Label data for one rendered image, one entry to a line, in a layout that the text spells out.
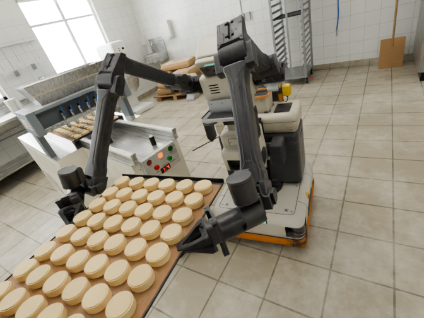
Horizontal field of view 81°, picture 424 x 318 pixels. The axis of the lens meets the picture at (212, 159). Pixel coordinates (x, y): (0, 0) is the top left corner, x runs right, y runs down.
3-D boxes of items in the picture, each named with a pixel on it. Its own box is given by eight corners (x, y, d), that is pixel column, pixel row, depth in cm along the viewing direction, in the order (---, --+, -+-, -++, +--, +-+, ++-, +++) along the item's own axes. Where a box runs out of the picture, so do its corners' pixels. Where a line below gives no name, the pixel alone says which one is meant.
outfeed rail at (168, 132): (64, 117, 280) (60, 111, 277) (66, 115, 282) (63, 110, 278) (175, 139, 147) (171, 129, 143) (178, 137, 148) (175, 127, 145)
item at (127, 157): (37, 128, 264) (33, 122, 260) (40, 127, 266) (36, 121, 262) (135, 166, 131) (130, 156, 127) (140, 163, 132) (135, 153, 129)
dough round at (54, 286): (64, 296, 50) (58, 290, 49) (41, 300, 50) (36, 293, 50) (76, 274, 54) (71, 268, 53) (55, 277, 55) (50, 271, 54)
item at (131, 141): (129, 227, 221) (77, 140, 176) (159, 202, 240) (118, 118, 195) (180, 263, 174) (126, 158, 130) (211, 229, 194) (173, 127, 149)
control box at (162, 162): (147, 181, 143) (137, 161, 136) (177, 159, 156) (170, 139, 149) (151, 182, 140) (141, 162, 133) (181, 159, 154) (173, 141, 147)
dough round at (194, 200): (206, 197, 66) (204, 192, 65) (200, 210, 62) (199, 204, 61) (190, 197, 68) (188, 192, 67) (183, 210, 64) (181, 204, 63)
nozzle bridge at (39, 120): (42, 153, 190) (13, 111, 173) (122, 112, 230) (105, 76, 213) (55, 161, 168) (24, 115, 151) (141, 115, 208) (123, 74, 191)
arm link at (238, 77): (255, 44, 67) (219, 58, 72) (248, 34, 62) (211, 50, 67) (282, 204, 62) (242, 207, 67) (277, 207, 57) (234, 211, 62)
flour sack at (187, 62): (161, 72, 533) (158, 65, 526) (171, 67, 564) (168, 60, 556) (189, 67, 500) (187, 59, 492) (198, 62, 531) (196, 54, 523)
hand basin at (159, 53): (185, 70, 601) (169, 19, 546) (176, 75, 577) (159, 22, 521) (155, 74, 656) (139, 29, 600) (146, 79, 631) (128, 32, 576)
